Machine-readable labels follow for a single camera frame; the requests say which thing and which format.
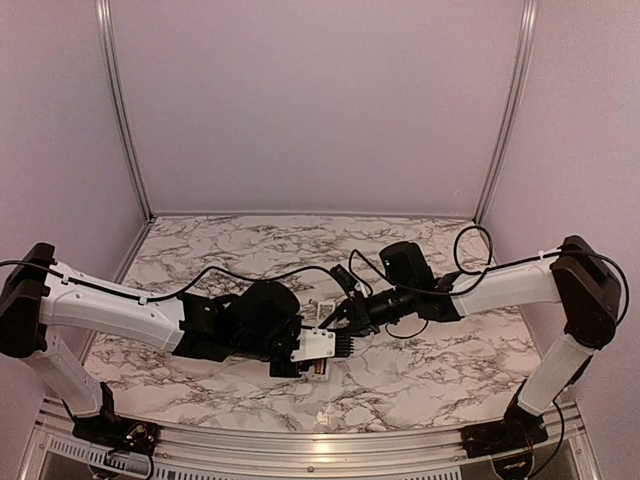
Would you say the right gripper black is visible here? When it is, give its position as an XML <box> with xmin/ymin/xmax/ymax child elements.
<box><xmin>328</xmin><ymin>283</ymin><xmax>416</xmax><ymax>337</ymax></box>

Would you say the white remote control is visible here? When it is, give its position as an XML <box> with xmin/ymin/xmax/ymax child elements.
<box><xmin>305</xmin><ymin>299</ymin><xmax>335</xmax><ymax>381</ymax></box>

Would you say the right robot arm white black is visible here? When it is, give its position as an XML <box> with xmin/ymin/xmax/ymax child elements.
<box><xmin>322</xmin><ymin>236</ymin><xmax>630</xmax><ymax>448</ymax></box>

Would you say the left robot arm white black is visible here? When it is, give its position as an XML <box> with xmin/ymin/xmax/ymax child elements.
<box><xmin>1</xmin><ymin>243</ymin><xmax>302</xmax><ymax>445</ymax></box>

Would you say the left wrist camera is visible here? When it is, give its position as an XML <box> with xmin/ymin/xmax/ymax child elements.
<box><xmin>292</xmin><ymin>329</ymin><xmax>354</xmax><ymax>362</ymax></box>

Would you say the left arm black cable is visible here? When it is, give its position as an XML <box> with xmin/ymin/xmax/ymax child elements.
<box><xmin>0</xmin><ymin>259</ymin><xmax>336</xmax><ymax>306</ymax></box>

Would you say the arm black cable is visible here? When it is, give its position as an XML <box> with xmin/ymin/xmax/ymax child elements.
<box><xmin>347</xmin><ymin>224</ymin><xmax>629</xmax><ymax>471</ymax></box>
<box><xmin>0</xmin><ymin>259</ymin><xmax>336</xmax><ymax>306</ymax></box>

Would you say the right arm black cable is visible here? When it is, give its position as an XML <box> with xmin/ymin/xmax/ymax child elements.
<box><xmin>347</xmin><ymin>224</ymin><xmax>629</xmax><ymax>471</ymax></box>

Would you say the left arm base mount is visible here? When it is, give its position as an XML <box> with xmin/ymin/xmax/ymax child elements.
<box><xmin>73</xmin><ymin>416</ymin><xmax>160</xmax><ymax>455</ymax></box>

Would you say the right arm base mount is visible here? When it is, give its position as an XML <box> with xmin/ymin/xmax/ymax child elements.
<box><xmin>461</xmin><ymin>407</ymin><xmax>549</xmax><ymax>458</ymax></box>

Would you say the front aluminium rail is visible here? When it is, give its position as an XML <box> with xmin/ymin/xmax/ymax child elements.
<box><xmin>17</xmin><ymin>398</ymin><xmax>603</xmax><ymax>479</ymax></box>

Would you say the left aluminium frame post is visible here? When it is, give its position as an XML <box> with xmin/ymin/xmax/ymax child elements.
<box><xmin>95</xmin><ymin>0</ymin><xmax>153</xmax><ymax>222</ymax></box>

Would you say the aluminium frame post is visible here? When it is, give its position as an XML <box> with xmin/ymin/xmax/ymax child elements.
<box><xmin>95</xmin><ymin>0</ymin><xmax>153</xmax><ymax>222</ymax></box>
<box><xmin>473</xmin><ymin>0</ymin><xmax>539</xmax><ymax>224</ymax></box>

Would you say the right aluminium frame post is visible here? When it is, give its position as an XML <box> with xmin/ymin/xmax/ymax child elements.
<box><xmin>473</xmin><ymin>0</ymin><xmax>539</xmax><ymax>224</ymax></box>

